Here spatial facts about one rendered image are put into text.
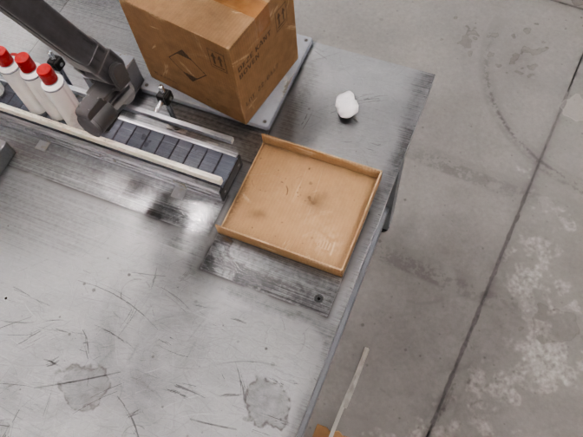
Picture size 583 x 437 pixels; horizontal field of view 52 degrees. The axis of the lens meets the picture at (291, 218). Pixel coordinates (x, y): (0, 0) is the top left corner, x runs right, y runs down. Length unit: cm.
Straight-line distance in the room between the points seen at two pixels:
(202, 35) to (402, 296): 125
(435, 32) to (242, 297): 183
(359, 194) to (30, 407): 83
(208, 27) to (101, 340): 70
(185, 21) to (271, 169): 38
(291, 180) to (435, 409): 102
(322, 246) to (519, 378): 105
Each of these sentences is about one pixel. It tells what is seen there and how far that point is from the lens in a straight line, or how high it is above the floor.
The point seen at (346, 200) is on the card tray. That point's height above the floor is 83.
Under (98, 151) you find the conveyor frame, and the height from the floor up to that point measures 88.
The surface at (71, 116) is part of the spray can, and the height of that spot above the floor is 95.
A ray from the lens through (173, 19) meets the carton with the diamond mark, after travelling 135.
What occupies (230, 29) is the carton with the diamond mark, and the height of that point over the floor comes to 112.
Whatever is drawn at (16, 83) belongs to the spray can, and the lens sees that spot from 153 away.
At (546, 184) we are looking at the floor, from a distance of 248.
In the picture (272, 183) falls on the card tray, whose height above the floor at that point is 83.
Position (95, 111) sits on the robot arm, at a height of 111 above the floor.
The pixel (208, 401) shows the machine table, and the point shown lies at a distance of 126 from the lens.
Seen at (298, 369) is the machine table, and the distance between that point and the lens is 125.
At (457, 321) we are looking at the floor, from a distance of 218.
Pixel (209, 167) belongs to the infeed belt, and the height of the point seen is 88.
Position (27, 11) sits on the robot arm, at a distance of 112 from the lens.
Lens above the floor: 205
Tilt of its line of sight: 64 degrees down
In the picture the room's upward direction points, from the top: 9 degrees counter-clockwise
